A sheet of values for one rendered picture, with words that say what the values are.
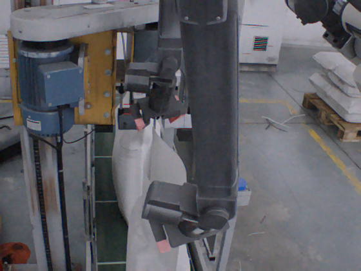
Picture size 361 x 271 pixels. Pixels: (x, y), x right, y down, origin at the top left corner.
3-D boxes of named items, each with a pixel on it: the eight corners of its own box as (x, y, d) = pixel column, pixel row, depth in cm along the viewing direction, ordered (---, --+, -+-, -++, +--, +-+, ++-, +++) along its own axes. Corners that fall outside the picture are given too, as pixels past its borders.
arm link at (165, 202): (232, 217, 59) (235, 168, 64) (152, 198, 57) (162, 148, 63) (205, 250, 68) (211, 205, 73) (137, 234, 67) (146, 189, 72)
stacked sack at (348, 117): (381, 124, 376) (385, 113, 370) (343, 124, 368) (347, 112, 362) (347, 96, 433) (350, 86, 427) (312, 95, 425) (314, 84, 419)
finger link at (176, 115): (149, 116, 121) (153, 95, 113) (172, 110, 124) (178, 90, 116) (158, 135, 118) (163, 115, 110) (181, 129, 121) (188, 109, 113)
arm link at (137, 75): (178, 59, 96) (176, 45, 103) (128, 53, 94) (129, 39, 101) (169, 104, 103) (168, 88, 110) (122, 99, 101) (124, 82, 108)
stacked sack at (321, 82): (379, 100, 404) (383, 86, 398) (325, 100, 387) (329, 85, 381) (355, 84, 440) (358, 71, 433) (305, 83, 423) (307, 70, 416)
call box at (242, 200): (249, 205, 146) (251, 191, 143) (227, 206, 144) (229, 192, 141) (242, 191, 153) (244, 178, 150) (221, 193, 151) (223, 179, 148)
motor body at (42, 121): (74, 140, 114) (72, 53, 103) (19, 141, 111) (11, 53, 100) (76, 116, 128) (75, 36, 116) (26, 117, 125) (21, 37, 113)
